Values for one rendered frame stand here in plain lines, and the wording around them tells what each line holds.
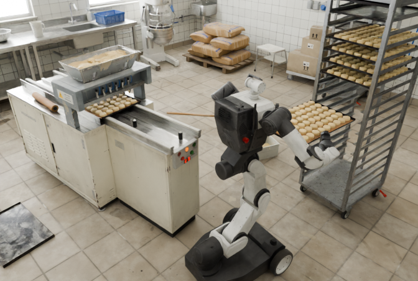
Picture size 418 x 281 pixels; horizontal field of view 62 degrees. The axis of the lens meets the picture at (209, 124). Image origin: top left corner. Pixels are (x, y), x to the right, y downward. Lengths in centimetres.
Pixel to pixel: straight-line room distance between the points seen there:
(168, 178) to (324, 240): 137
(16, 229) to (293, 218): 233
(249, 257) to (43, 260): 155
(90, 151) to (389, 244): 247
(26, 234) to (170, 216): 123
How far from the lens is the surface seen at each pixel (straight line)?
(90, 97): 283
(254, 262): 262
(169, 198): 265
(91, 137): 285
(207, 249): 243
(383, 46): 254
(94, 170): 299
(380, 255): 315
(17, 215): 354
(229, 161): 210
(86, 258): 299
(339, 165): 369
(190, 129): 259
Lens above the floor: 218
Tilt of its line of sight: 29 degrees down
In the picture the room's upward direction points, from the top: straight up
